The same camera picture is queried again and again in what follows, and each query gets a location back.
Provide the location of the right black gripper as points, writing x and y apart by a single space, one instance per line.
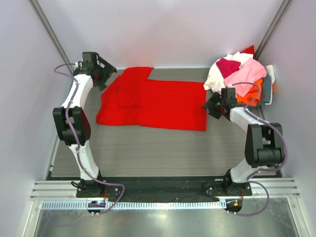
212 105

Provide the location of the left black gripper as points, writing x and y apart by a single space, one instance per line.
107 70

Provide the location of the red t shirt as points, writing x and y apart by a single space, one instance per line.
134 99

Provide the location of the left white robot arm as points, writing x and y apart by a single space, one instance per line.
72 125

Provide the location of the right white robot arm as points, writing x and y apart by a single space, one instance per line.
264 148

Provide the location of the pink t shirt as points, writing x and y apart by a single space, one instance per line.
244 78

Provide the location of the orange t shirt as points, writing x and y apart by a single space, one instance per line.
252 94

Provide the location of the magenta t shirt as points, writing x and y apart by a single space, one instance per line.
227 67

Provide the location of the left aluminium frame post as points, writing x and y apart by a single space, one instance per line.
49 30

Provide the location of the aluminium frame post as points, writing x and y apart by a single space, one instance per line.
276 20
49 30

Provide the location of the white slotted cable duct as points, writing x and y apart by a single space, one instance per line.
101 205

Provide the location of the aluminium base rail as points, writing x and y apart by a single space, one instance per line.
58 190

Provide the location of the right aluminium frame post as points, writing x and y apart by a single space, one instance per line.
276 20

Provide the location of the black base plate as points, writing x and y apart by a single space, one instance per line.
162 189

